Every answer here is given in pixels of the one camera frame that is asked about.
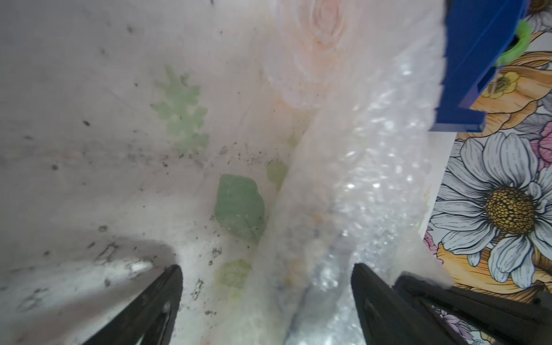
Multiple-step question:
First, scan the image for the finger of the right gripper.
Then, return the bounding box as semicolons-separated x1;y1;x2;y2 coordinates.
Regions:
393;275;551;344

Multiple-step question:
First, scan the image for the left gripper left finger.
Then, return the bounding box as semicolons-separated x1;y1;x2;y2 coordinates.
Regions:
84;264;183;345

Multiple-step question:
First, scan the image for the blue yellow patterned bowl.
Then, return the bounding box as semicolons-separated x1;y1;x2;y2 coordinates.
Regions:
287;213;351;336

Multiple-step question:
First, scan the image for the clear bubble wrap sheet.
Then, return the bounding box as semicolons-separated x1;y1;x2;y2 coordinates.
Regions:
210;0;456;345

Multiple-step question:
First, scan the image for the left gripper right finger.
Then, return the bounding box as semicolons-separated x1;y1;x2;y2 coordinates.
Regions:
351;263;457;344

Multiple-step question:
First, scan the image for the blue tape dispenser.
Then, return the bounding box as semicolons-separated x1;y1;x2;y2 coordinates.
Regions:
431;0;532;133

